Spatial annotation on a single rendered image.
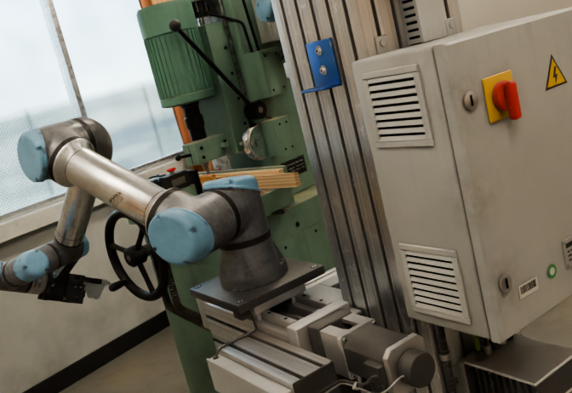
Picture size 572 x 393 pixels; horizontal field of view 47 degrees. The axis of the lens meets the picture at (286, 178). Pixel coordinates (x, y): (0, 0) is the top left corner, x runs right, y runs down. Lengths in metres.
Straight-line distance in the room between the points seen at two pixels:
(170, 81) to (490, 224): 1.26
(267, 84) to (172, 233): 0.94
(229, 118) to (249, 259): 0.84
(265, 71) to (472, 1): 2.20
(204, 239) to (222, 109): 0.95
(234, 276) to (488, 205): 0.59
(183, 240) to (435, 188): 0.49
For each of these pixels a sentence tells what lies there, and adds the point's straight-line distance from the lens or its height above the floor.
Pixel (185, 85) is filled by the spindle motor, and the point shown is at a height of 1.25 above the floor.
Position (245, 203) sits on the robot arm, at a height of 0.99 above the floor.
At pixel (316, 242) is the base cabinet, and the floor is 0.65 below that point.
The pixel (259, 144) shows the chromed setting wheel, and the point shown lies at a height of 1.01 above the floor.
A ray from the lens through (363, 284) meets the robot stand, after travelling 1.37.
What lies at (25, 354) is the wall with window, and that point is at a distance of 3.34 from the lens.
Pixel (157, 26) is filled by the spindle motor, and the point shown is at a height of 1.44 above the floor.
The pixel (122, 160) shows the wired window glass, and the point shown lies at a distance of 3.66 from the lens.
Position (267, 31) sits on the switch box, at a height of 1.35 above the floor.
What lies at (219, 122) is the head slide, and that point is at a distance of 2.19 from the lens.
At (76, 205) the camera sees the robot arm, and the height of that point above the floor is 1.03.
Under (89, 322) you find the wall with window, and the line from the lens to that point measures 3.48.
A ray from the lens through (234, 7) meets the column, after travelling 2.19.
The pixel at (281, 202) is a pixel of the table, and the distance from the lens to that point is 1.94.
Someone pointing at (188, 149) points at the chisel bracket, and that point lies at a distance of 2.12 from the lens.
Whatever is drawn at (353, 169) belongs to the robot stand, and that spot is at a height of 1.03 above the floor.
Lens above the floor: 1.27
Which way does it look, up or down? 10 degrees down
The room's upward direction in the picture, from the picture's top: 14 degrees counter-clockwise
